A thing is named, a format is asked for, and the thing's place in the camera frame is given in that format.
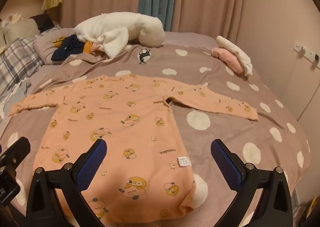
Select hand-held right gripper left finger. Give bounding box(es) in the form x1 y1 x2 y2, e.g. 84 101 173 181
25 138 108 227

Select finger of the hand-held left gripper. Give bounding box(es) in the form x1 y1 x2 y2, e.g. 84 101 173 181
0 137 31 166

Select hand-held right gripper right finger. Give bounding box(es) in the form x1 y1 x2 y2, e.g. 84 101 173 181
210 138 294 227

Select orange printed baby shirt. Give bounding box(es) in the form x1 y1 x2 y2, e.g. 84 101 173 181
9 73 258 225

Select grey blue clothes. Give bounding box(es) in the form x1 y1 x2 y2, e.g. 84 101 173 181
0 80 32 120

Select mauve polka dot blanket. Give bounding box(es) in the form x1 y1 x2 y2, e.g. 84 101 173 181
0 42 311 227

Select plaid pillow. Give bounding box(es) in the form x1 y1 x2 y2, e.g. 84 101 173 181
0 25 62 98

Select folded pink garment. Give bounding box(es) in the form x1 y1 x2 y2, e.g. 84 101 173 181
211 48 247 75

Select mauve pillow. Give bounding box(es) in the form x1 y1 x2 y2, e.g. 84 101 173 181
33 28 75 65

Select navy blue garment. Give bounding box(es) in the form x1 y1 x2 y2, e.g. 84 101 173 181
51 35 87 62

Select folded white garment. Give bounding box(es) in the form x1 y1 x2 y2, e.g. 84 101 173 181
216 36 253 76

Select small pink cloth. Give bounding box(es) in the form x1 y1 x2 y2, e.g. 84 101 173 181
91 43 105 55

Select cream knitted cloth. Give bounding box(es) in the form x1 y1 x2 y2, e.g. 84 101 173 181
2 19 40 45

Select dark brown cushion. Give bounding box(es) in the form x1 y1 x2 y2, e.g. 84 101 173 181
30 14 58 33

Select lilac bed sheet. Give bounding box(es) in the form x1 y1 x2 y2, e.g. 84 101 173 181
162 31 218 48

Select white plush toy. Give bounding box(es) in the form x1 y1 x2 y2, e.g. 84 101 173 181
73 12 165 58

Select pink curtain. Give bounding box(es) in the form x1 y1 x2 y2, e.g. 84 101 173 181
59 0 272 41

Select white wall socket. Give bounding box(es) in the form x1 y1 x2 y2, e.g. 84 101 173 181
293 40 320 63

